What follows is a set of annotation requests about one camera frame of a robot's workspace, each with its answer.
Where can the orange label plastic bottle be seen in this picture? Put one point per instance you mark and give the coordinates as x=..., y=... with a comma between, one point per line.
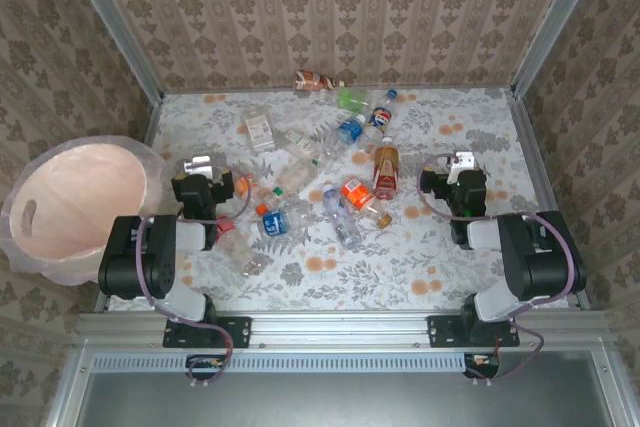
x=242, y=186
x=357, y=193

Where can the amber tea bottle red label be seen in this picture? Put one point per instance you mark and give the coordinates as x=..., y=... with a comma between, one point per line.
x=386, y=172

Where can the small bottle green cap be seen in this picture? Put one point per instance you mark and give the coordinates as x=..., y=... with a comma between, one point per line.
x=276, y=191

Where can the wide blue label clear bottle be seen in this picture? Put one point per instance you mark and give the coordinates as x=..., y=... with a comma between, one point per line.
x=274, y=223

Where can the red cap cola bottle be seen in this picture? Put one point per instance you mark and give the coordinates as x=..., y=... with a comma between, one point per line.
x=242, y=249

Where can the square clear bottle white label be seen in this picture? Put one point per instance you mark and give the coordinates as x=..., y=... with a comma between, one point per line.
x=257, y=129

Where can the large crushed clear bottle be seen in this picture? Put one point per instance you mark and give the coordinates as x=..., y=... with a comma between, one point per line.
x=300, y=174

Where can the Pepsi bottle blue cap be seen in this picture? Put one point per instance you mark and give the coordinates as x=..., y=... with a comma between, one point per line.
x=380, y=117

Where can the slim clear bottle blue cap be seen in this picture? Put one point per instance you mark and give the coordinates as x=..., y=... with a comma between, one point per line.
x=342, y=219

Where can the small blue label water bottle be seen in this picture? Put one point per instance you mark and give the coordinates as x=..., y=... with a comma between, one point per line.
x=348, y=131

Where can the brown label plastic bottle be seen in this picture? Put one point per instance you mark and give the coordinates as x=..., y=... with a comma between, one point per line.
x=312, y=80

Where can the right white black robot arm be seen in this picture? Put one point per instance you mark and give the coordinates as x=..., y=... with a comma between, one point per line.
x=530, y=257

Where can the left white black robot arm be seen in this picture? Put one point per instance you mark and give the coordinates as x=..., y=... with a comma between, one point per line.
x=160, y=257

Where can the round pale pink bin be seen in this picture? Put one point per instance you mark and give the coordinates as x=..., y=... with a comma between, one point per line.
x=75, y=197

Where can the pink plastic basket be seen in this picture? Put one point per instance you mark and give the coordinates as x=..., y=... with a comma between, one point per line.
x=155, y=167

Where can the floral patterned table cover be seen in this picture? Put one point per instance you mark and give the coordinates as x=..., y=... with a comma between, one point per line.
x=350, y=277

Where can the grey metal front panel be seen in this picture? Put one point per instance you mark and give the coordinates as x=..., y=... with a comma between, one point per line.
x=325, y=402

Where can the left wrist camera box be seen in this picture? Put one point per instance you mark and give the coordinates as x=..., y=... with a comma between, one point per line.
x=197, y=167

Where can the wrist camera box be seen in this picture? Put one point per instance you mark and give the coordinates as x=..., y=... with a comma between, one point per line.
x=197, y=167
x=461, y=161

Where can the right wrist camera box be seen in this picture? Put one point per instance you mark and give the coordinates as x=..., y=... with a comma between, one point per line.
x=461, y=161

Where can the right aluminium table side rail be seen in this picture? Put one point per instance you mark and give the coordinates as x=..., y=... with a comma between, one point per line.
x=547, y=187

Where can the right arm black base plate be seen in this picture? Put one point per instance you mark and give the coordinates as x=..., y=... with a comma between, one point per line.
x=442, y=332

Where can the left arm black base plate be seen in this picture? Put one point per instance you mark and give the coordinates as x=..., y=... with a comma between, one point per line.
x=235, y=332

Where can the aluminium mounting rail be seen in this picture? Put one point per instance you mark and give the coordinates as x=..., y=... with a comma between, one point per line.
x=340, y=329

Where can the left aluminium frame post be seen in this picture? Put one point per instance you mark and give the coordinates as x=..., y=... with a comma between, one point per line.
x=115, y=27

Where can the aluminium frame post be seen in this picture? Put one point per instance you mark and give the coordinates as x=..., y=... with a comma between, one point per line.
x=115, y=27
x=555, y=22

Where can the right aluminium frame post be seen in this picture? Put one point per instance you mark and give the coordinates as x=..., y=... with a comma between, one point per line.
x=555, y=22

